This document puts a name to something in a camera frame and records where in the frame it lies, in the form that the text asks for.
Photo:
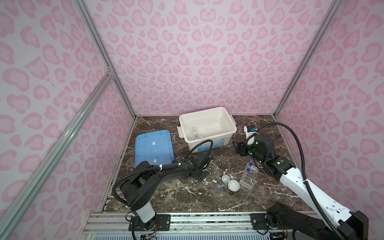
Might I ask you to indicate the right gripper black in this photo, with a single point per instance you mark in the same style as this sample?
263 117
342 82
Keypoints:
241 146

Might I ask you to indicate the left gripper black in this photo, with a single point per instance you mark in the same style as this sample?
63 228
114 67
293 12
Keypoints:
201 178

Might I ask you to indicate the clear glass flask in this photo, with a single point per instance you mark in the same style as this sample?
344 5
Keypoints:
196 137

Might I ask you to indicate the test tube with blue cap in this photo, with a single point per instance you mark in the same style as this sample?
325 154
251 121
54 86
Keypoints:
248 174

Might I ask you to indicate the clear plastic test tube rack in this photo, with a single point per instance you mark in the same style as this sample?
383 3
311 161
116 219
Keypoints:
249 184

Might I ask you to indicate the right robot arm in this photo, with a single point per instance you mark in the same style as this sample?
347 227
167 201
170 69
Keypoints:
335 221

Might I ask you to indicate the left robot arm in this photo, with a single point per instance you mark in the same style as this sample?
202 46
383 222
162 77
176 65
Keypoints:
136 189

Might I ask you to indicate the small white ceramic crucible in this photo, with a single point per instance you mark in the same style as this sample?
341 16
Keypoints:
225 179

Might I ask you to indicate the white ceramic evaporating dish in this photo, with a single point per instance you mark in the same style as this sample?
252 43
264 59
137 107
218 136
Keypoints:
233 185

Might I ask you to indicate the white plastic storage bin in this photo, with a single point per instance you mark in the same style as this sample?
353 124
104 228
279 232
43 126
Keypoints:
214 124

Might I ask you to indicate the blue plastic bin lid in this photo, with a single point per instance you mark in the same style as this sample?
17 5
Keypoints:
155 148

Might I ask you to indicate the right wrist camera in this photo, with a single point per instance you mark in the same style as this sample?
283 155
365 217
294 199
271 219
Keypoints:
250 130

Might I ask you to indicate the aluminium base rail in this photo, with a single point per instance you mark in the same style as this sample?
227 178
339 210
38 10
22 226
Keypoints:
184 226

